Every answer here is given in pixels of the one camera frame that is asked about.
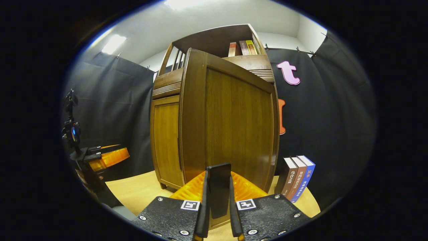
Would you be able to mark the wooden double-door shoe cabinet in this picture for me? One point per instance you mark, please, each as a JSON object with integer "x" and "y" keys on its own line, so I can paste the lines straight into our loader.
{"x": 167, "y": 83}

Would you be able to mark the blue standing book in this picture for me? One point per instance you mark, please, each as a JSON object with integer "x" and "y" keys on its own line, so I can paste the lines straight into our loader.
{"x": 306, "y": 180}

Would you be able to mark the reddish brown standing book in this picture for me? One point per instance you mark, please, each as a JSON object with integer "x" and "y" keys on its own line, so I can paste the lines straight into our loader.
{"x": 297, "y": 180}

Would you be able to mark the wooden shoe cabinet door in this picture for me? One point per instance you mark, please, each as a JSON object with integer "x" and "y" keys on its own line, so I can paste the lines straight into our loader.
{"x": 165, "y": 140}
{"x": 234, "y": 117}

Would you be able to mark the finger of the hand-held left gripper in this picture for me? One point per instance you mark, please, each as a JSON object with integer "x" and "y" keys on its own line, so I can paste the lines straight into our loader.
{"x": 100, "y": 149}
{"x": 112, "y": 158}

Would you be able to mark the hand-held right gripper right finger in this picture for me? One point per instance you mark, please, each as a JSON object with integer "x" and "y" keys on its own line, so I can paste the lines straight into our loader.
{"x": 235, "y": 214}

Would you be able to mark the large ceiling light panel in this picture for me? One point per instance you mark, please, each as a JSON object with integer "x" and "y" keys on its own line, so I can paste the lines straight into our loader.
{"x": 187, "y": 3}

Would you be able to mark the dark brown standing book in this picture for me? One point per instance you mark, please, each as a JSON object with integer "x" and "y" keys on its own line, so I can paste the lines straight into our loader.
{"x": 284, "y": 177}

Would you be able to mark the black backdrop cloth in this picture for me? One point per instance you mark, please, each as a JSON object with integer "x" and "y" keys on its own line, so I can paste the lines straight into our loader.
{"x": 334, "y": 117}

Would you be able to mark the yellow book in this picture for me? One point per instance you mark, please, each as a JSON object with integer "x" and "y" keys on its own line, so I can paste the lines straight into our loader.
{"x": 251, "y": 47}

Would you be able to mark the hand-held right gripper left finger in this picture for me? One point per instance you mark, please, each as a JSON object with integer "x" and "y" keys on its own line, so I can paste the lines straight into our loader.
{"x": 202, "y": 207}

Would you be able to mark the wooden cabinet drawer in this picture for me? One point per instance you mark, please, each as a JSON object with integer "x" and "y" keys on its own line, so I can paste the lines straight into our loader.
{"x": 254, "y": 63}

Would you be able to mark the orange-red book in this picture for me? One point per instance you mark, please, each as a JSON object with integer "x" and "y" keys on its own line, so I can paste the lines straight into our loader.
{"x": 232, "y": 49}

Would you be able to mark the small ceiling light panel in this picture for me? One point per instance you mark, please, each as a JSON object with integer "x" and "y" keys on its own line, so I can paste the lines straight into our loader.
{"x": 113, "y": 44}

